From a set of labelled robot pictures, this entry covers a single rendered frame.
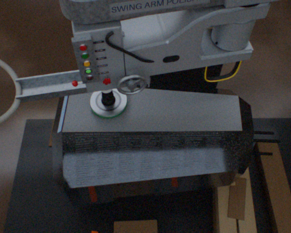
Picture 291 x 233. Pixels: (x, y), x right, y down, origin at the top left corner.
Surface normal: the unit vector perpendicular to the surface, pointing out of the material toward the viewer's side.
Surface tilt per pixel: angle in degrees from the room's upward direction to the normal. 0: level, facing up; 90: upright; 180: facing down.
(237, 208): 0
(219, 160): 45
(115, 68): 90
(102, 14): 90
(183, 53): 90
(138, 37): 4
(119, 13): 90
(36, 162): 0
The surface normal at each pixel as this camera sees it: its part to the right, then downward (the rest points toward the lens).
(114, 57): 0.20, 0.83
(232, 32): -0.26, 0.82
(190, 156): 0.00, 0.22
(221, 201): 0.00, -0.53
